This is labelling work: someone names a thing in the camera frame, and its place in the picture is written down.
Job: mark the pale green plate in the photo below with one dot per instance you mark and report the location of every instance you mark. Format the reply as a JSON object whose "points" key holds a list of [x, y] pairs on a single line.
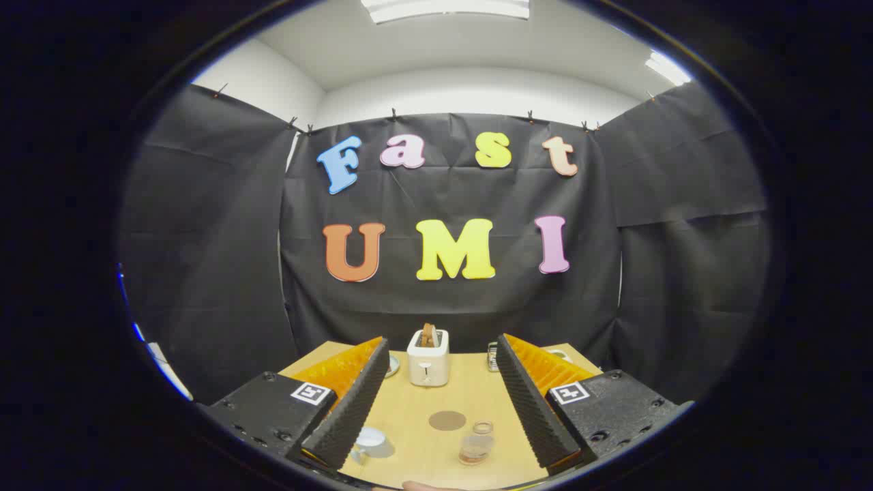
{"points": [[392, 366]]}

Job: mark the wooden table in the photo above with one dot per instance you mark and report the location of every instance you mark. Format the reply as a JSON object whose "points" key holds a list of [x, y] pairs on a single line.
{"points": [[423, 409]]}

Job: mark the white toaster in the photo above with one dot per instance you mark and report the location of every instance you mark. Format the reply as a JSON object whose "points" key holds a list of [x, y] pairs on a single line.
{"points": [[428, 365]]}

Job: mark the pale grey cup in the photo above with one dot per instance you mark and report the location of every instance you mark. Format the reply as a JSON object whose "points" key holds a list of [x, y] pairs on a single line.
{"points": [[374, 443]]}

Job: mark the brown bread slice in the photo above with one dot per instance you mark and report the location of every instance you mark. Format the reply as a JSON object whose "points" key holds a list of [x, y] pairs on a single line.
{"points": [[428, 334]]}

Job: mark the white divided tray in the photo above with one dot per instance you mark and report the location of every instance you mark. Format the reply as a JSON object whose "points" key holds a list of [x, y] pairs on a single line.
{"points": [[558, 353]]}

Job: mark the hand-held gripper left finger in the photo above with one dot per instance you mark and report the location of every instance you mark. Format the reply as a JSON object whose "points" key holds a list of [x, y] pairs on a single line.
{"points": [[354, 402]]}

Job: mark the clear plastic juice bottle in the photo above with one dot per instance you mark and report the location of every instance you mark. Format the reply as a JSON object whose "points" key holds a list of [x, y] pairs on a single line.
{"points": [[475, 448]]}

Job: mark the small ceiling light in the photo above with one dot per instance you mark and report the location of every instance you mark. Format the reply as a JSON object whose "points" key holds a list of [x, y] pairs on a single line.
{"points": [[667, 68]]}

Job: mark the long ceiling light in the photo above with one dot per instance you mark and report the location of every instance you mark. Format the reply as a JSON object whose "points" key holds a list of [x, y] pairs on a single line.
{"points": [[443, 8]]}

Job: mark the round brown coaster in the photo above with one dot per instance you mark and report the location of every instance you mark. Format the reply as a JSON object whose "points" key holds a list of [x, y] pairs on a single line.
{"points": [[447, 420]]}

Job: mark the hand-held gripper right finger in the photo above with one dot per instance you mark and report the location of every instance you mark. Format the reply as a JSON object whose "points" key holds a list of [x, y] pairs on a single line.
{"points": [[528, 402]]}

